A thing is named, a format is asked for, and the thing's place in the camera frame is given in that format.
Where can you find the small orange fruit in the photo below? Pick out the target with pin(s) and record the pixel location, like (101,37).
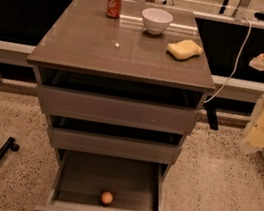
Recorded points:
(106,198)

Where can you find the grey drawer cabinet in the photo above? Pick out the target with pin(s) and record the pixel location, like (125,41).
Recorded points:
(85,40)

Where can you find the grey middle drawer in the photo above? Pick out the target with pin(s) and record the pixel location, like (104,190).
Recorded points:
(114,140)

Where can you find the grey drawer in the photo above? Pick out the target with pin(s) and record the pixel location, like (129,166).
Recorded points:
(124,103)
(114,140)
(82,178)

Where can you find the grey bottom drawer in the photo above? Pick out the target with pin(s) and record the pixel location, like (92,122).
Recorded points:
(82,178)

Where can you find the grey top drawer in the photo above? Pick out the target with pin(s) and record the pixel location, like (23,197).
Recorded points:
(124,103)

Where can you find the grey horizontal railing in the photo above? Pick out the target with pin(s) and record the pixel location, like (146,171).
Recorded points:
(235,89)

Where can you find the yellow sponge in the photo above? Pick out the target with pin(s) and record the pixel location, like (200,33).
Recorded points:
(184,49)

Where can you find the white ceramic bowl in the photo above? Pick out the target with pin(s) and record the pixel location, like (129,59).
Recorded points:
(156,20)

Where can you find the red soda can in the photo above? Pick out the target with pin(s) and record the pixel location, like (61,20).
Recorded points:
(113,8)

